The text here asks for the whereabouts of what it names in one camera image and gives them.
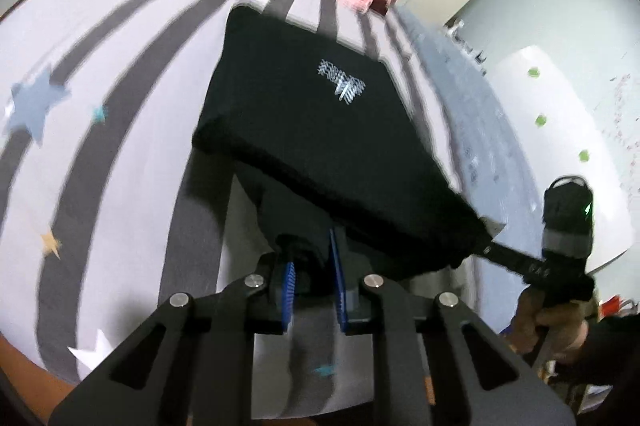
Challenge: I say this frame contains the black printed T-shirt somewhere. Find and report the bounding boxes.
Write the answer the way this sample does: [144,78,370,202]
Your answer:
[191,5,503,279]

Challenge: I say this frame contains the person's right forearm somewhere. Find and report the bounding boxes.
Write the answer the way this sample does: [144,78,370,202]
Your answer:
[565,313,640,407]

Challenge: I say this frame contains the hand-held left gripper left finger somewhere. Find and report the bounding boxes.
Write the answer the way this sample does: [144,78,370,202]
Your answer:
[47,255,301,426]

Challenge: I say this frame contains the person's right hand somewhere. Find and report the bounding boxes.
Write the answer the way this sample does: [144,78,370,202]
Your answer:
[510,289,592,364]

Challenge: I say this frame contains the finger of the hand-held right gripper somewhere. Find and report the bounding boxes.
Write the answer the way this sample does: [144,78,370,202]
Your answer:
[477,219,532,279]

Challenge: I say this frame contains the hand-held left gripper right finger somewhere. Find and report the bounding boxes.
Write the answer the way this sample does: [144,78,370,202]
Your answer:
[327,226,576,426]

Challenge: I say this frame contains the bed with striped star sheet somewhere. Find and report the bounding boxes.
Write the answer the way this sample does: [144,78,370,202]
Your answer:
[0,0,506,422]

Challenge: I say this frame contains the flower wall stickers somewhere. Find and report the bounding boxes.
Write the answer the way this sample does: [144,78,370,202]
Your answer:
[597,71,640,192]

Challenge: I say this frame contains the white headboard with green stickers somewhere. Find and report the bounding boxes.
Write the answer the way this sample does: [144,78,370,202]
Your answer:
[482,45,633,272]

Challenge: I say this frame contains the white nightstand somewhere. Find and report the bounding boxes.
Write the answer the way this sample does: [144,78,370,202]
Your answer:
[442,19,488,77]

